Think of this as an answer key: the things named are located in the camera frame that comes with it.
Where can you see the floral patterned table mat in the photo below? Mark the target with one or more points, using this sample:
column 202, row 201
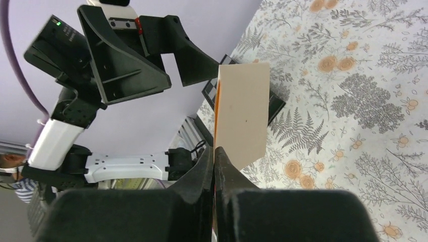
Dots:
column 353, row 75

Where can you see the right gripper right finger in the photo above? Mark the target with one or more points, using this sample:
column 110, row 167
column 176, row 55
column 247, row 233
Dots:
column 248, row 213

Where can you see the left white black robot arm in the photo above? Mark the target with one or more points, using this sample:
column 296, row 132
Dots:
column 145, row 124

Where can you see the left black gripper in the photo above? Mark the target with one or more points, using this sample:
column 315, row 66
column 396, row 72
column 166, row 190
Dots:
column 126, row 51

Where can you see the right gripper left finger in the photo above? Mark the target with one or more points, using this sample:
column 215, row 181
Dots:
column 181, row 212

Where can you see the person in striped shirt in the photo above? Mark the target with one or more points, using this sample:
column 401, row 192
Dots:
column 23, row 187

